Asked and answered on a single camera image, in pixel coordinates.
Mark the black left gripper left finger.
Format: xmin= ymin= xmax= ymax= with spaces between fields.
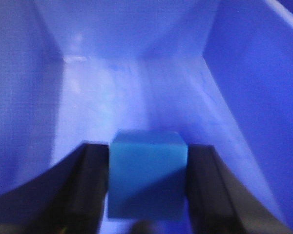
xmin=0 ymin=143 xmax=109 ymax=234

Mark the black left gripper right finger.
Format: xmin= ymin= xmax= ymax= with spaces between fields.
xmin=186 ymin=144 xmax=291 ymax=234

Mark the blue cube block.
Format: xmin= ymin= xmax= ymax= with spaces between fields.
xmin=107 ymin=130 xmax=188 ymax=221

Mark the large blue bin left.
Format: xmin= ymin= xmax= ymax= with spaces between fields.
xmin=0 ymin=0 xmax=293 ymax=230

